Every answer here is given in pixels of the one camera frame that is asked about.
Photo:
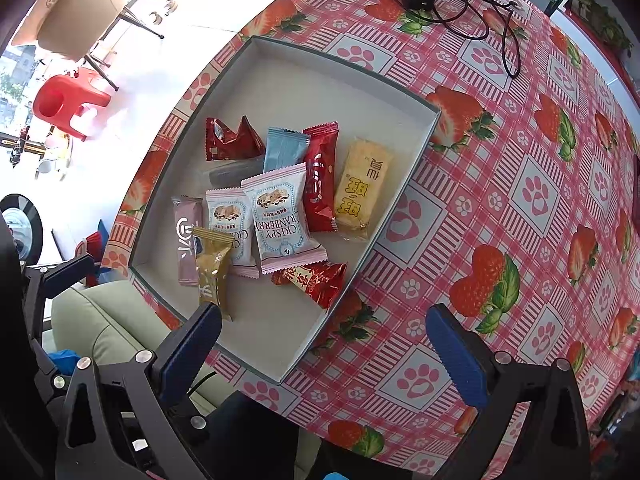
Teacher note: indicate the beige chair with black legs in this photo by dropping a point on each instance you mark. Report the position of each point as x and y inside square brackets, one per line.
[80, 10]

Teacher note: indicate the light blue snack packet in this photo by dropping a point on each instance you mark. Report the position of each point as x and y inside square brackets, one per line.
[285, 152]

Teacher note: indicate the clear plastic snack packet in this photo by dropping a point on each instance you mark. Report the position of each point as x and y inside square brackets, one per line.
[230, 174]

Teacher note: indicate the green potted plant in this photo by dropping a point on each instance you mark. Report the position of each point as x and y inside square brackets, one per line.
[607, 27]

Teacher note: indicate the pink and white biscuit packet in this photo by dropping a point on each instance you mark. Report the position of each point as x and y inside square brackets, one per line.
[225, 220]
[280, 220]

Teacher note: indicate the shallow white cardboard box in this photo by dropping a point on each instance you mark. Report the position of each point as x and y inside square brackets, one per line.
[320, 90]

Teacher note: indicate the red plastic stool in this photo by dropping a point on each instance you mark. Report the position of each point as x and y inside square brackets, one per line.
[55, 95]

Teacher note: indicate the person's dark pants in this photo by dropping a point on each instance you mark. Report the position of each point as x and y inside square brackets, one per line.
[270, 440]

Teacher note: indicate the mauve snack packet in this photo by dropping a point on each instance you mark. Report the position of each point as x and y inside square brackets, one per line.
[184, 245]

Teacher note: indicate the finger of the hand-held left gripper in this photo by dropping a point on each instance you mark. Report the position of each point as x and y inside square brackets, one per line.
[65, 272]
[192, 417]

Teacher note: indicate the red snack packet cream label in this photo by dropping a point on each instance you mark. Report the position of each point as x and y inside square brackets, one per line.
[315, 282]

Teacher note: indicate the pale cushioned chair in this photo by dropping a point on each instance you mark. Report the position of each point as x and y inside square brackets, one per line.
[110, 320]

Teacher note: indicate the red candy packet white script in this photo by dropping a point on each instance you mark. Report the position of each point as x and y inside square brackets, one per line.
[320, 185]

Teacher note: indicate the strawberry print checked tablecloth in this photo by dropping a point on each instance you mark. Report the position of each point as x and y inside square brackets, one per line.
[500, 160]

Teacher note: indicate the golden snack packet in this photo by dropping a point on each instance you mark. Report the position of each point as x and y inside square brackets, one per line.
[212, 270]

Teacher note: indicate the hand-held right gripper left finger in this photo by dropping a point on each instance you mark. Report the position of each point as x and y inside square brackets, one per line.
[190, 350]

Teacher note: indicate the yellow rice cracker packet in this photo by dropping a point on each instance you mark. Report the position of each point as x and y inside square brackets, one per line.
[360, 195]

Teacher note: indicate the dark red triangular snack packet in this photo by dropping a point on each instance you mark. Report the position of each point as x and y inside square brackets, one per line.
[230, 140]

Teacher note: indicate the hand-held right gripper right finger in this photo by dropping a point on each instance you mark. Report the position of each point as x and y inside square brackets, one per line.
[457, 360]

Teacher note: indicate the blue cloth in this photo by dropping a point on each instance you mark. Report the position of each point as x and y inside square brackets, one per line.
[65, 362]

